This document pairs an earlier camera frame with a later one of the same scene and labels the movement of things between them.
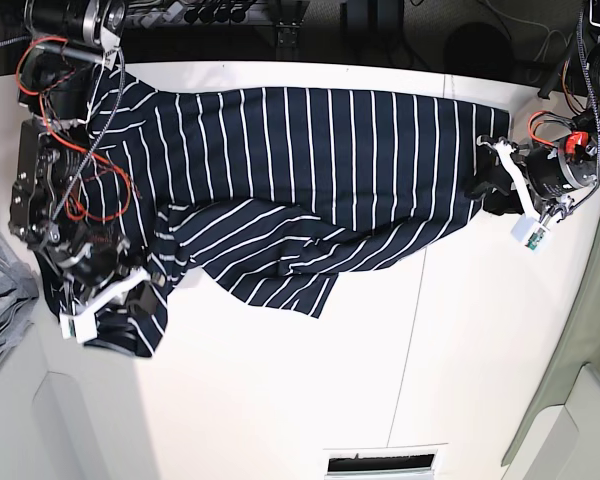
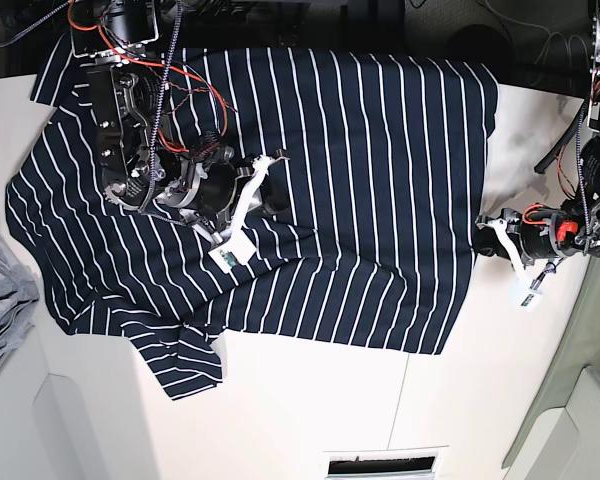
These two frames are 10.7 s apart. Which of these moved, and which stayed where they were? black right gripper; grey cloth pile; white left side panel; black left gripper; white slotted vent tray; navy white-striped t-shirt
Moved: navy white-striped t-shirt; black right gripper; black left gripper
Stayed: grey cloth pile; white slotted vent tray; white left side panel
